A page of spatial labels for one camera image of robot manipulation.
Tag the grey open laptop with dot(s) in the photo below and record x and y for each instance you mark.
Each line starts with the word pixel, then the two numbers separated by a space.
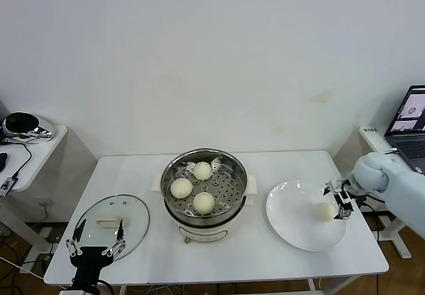
pixel 411 142

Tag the small labelled black device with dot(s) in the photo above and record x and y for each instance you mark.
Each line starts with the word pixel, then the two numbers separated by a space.
pixel 5 186

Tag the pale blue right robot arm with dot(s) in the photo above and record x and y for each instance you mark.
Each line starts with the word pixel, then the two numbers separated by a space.
pixel 398 188

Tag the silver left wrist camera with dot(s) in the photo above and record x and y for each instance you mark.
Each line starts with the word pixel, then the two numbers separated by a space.
pixel 83 291

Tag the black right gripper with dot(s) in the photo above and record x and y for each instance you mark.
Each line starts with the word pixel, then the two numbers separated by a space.
pixel 343 188

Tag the black computer mouse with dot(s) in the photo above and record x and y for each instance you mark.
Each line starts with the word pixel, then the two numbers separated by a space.
pixel 2 162

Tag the small printed table label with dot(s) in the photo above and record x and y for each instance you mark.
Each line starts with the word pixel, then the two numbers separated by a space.
pixel 369 129

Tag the stainless steel steamer basket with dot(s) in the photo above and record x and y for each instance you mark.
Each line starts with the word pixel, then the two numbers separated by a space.
pixel 229 188

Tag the white round plate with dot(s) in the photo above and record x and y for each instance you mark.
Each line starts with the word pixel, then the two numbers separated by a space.
pixel 289 215

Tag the cream electric cooking pot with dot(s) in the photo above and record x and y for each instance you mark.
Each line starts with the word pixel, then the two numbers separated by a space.
pixel 202 234

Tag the white steamed baozi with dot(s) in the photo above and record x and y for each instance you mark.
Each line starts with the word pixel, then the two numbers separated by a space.
pixel 202 170
pixel 203 203
pixel 322 212
pixel 181 188

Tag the white side table with laptop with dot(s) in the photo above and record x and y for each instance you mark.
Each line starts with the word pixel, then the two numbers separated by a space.
pixel 372 137

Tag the white side table with appliance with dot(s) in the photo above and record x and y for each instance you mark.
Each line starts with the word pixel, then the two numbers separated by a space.
pixel 43 162

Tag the white wall socket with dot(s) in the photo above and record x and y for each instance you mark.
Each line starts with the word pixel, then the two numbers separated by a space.
pixel 45 203

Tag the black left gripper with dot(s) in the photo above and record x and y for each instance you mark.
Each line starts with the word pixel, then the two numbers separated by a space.
pixel 89 258

